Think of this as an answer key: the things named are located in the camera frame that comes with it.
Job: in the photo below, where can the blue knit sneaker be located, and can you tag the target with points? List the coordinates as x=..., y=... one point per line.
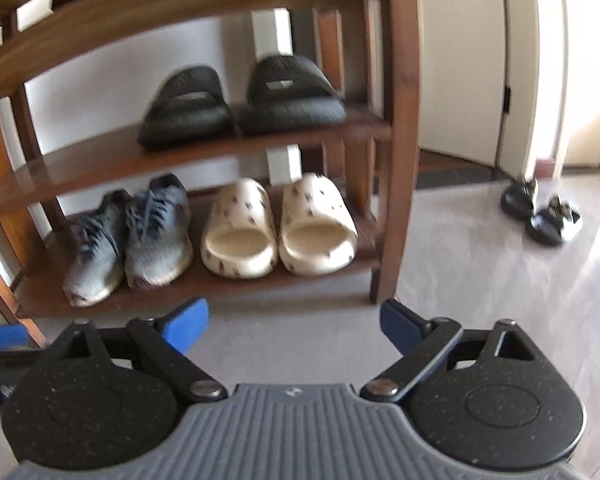
x=155, y=245
x=95, y=260

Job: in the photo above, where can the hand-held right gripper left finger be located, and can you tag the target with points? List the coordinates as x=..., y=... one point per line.
x=187, y=322

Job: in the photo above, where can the black sandal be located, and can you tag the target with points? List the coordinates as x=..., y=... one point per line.
x=550, y=230
x=517, y=205

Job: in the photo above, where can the black slide slipper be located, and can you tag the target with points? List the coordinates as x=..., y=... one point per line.
x=290, y=110
x=190, y=120

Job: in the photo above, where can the wooden shoe rack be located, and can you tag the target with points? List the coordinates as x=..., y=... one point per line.
x=105, y=160

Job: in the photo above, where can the cream patterned slide slipper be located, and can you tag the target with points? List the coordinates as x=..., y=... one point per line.
x=240, y=210
x=315, y=205

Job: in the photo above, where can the white door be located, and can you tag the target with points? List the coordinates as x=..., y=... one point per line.
x=530, y=60

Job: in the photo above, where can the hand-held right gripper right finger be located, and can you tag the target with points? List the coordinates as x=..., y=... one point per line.
x=400, y=325

